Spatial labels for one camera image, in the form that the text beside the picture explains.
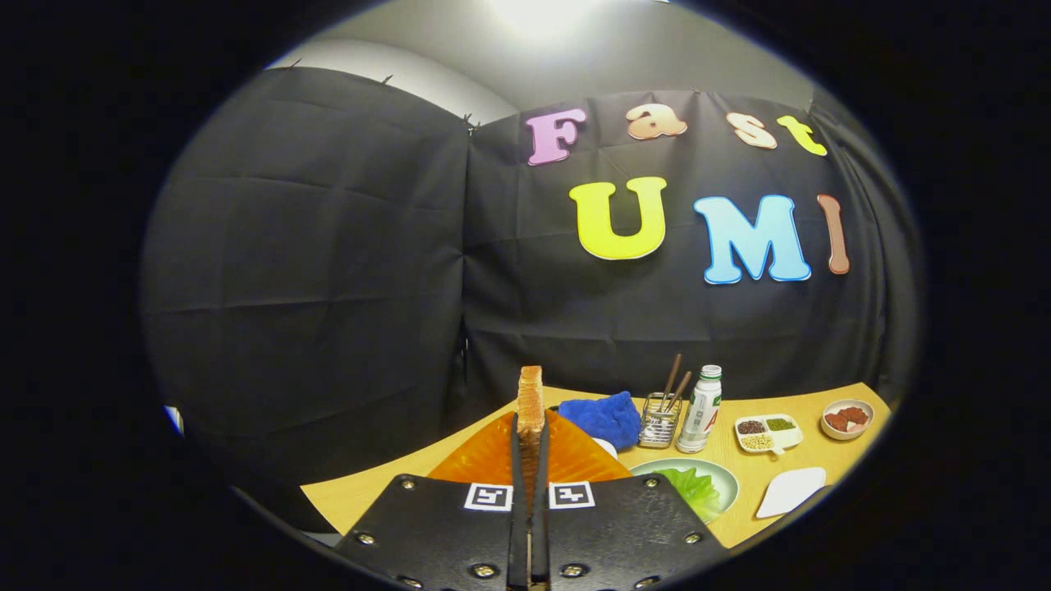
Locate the small white plate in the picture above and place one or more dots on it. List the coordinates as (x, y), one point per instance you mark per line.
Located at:
(792, 492)

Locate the white round meat plate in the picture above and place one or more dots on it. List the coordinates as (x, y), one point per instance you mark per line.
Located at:
(846, 433)

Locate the white divided dish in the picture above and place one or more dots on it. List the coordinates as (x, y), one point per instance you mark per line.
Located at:
(788, 438)

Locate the small brown meat piece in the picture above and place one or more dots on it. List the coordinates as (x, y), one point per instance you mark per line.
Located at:
(836, 421)

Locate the toasted bread slice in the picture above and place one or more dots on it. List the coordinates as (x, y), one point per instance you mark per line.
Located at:
(530, 402)

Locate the black backdrop cloth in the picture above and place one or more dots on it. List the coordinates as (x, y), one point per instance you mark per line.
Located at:
(369, 287)

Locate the yellow soybeans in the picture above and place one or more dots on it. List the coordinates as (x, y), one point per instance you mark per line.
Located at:
(757, 442)

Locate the green lettuce leaf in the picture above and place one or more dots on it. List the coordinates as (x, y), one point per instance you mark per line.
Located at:
(694, 492)

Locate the white drink bottle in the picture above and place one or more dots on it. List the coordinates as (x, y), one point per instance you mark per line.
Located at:
(699, 410)

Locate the blue cloth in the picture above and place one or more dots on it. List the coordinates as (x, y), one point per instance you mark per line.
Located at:
(603, 417)

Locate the green mung beans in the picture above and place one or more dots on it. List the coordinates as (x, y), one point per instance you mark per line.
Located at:
(780, 424)

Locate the light green plate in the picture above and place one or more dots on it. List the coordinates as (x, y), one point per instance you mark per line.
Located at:
(727, 480)

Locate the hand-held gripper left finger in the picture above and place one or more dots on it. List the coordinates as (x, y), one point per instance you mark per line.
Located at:
(435, 533)

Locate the dark red beans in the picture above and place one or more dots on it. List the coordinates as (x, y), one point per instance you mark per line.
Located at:
(750, 427)

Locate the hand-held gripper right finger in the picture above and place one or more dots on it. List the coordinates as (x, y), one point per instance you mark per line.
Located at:
(624, 533)

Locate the large brown meat piece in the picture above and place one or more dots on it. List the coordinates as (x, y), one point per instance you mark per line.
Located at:
(855, 414)

